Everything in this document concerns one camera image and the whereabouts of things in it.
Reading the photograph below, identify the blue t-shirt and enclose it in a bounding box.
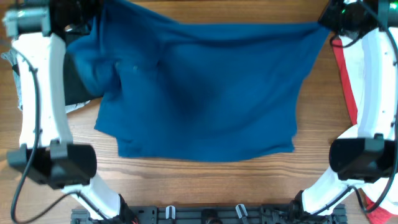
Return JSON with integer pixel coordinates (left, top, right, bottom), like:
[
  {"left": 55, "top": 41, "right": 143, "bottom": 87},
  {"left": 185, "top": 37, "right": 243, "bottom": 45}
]
[{"left": 67, "top": 1, "right": 329, "bottom": 162}]

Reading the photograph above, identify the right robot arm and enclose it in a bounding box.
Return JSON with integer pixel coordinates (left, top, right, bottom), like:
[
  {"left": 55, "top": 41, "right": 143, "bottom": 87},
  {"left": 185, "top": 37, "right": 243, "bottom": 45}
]
[{"left": 279, "top": 1, "right": 397, "bottom": 223}]

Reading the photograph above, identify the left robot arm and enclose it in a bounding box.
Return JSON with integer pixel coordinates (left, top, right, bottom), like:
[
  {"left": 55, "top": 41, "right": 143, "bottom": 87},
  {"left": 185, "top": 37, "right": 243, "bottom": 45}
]
[{"left": 2, "top": 1, "right": 138, "bottom": 223}]

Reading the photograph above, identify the white shirt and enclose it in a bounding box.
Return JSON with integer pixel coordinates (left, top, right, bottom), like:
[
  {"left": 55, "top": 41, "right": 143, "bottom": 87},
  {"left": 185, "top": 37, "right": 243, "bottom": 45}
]
[{"left": 338, "top": 30, "right": 398, "bottom": 215}]

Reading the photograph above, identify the folded light grey garment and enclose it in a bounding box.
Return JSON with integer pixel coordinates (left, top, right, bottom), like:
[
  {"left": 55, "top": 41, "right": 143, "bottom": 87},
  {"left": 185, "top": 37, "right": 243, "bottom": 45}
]
[{"left": 1, "top": 49, "right": 90, "bottom": 113}]

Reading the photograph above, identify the folded black garment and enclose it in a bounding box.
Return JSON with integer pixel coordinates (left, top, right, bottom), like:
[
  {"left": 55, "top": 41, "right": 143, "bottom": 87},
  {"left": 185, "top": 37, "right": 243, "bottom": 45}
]
[{"left": 63, "top": 23, "right": 103, "bottom": 106}]

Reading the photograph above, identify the red garment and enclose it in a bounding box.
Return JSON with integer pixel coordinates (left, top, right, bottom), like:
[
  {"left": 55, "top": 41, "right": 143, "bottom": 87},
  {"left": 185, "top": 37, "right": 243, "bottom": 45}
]
[{"left": 333, "top": 36, "right": 397, "bottom": 224}]

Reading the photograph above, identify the left black cable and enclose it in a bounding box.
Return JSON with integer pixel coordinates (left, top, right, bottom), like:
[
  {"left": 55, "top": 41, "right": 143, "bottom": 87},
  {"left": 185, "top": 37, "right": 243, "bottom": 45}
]
[{"left": 9, "top": 46, "right": 109, "bottom": 224}]

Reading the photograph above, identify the black cable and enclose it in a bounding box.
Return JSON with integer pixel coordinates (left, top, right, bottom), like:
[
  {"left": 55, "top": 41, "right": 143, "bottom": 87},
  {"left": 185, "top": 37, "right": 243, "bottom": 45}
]
[
  {"left": 9, "top": 46, "right": 109, "bottom": 224},
  {"left": 307, "top": 0, "right": 398, "bottom": 217}
]

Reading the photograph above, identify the right black cable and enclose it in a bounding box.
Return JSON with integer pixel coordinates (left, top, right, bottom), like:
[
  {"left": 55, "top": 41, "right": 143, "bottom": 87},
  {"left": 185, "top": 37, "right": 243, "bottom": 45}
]
[{"left": 307, "top": 0, "right": 398, "bottom": 217}]

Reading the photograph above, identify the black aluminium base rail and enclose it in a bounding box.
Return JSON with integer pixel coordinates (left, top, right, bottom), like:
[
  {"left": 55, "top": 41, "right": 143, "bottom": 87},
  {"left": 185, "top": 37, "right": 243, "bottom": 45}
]
[{"left": 70, "top": 203, "right": 348, "bottom": 224}]

